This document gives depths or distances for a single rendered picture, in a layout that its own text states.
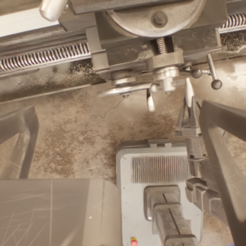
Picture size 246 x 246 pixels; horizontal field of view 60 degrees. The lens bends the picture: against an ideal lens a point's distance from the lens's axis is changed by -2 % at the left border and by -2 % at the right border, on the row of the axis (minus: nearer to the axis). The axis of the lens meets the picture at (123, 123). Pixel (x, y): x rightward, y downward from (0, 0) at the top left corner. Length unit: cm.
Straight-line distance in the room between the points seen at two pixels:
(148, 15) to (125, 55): 12
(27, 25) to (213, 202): 68
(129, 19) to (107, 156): 112
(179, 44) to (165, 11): 11
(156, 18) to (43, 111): 117
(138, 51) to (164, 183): 89
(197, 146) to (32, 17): 57
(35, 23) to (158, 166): 95
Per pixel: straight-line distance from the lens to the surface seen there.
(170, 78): 60
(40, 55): 79
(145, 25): 54
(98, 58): 68
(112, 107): 147
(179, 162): 130
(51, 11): 30
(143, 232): 145
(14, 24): 73
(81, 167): 156
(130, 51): 60
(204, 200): 58
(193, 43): 64
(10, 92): 119
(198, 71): 71
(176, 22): 56
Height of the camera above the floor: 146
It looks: 84 degrees down
